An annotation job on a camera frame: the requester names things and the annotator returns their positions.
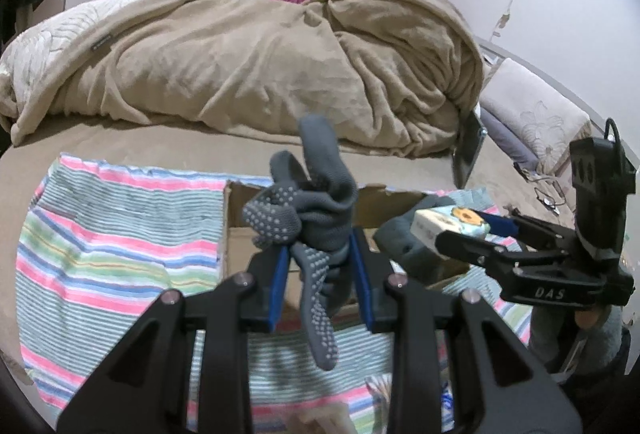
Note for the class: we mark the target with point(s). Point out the grey dotted sock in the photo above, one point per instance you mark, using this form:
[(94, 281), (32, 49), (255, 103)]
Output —
[(322, 209)]

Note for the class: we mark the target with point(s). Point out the grey cloth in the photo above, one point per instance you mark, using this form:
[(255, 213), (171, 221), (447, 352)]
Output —
[(400, 239)]

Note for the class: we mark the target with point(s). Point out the striped cloth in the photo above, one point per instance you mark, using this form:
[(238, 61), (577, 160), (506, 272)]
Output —
[(100, 264)]

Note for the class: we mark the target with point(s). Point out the white embroidered pillow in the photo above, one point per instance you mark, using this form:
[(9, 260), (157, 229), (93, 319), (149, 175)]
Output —
[(535, 114)]

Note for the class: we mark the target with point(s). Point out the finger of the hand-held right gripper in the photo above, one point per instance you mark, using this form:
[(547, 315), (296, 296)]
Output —
[(505, 224), (465, 246)]

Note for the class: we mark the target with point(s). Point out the beige blanket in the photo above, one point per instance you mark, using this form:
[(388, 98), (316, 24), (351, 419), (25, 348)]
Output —
[(250, 64)]

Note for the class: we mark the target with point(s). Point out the metal bed rail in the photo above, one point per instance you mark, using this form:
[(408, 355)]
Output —
[(560, 79)]

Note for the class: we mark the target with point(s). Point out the white quilt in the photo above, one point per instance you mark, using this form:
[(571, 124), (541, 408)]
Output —
[(40, 44)]

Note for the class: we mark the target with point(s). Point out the grey-blue pillow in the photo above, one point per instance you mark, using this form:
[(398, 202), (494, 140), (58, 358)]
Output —
[(507, 139)]

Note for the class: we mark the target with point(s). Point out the cardboard box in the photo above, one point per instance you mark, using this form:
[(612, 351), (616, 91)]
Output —
[(235, 246)]

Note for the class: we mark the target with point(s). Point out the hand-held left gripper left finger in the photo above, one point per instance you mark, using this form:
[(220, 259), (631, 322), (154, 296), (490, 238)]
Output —
[(281, 286)]

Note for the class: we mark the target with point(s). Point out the tissue pack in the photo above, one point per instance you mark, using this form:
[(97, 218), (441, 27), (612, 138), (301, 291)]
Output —
[(450, 224)]

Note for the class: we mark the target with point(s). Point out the person's right forearm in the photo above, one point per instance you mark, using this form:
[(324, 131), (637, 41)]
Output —
[(565, 339)]

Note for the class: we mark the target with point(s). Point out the eyeglasses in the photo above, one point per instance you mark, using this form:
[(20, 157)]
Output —
[(547, 196)]

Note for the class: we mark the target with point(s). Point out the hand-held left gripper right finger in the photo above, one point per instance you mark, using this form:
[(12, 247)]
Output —
[(361, 286)]

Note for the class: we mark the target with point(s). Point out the bed with brown sheet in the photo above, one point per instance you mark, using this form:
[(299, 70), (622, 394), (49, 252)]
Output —
[(150, 142)]

